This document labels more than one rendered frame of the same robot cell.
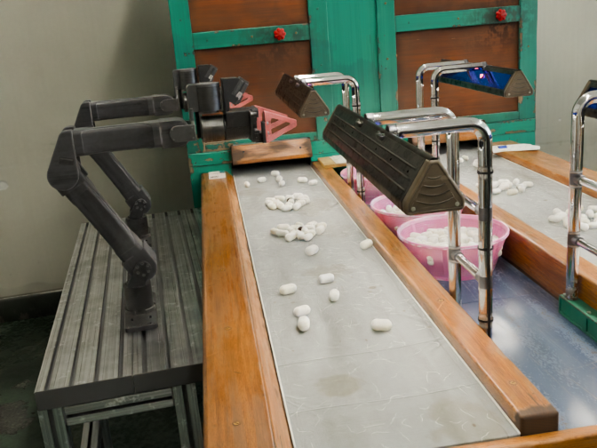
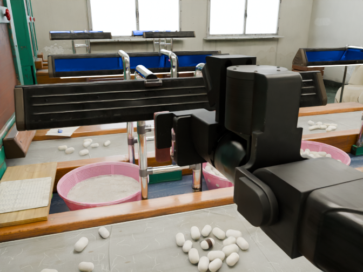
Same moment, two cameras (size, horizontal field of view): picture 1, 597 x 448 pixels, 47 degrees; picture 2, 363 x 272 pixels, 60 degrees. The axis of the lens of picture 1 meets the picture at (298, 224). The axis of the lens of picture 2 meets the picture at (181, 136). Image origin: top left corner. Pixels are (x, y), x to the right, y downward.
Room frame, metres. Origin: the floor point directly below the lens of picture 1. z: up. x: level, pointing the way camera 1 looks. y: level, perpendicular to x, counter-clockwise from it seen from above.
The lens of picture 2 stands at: (2.24, 0.58, 1.21)
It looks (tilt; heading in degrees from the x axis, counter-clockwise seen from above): 20 degrees down; 260
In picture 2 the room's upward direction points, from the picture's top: straight up
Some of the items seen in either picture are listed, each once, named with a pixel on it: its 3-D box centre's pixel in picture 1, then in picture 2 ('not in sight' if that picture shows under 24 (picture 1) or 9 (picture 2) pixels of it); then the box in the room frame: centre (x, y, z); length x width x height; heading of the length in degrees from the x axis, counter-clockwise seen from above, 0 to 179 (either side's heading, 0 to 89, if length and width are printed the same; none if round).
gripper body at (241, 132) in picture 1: (240, 125); not in sight; (1.54, 0.11, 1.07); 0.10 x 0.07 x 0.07; 11
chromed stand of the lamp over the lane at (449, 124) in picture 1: (425, 240); not in sight; (1.16, -0.22, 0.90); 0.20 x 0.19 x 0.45; 6
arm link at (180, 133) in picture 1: (194, 111); not in sight; (1.52, 0.21, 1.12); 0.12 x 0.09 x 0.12; 101
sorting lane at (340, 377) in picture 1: (308, 246); (354, 221); (1.68, -0.02, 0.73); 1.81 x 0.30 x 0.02; 6
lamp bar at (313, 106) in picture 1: (298, 92); (187, 95); (2.12, -0.03, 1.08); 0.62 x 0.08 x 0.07; 6
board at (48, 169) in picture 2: (364, 158); (24, 189); (2.54, -0.27, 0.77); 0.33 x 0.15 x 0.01; 96
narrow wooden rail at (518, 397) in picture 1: (377, 245); (308, 194); (1.70, -0.20, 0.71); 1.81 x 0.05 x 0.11; 6
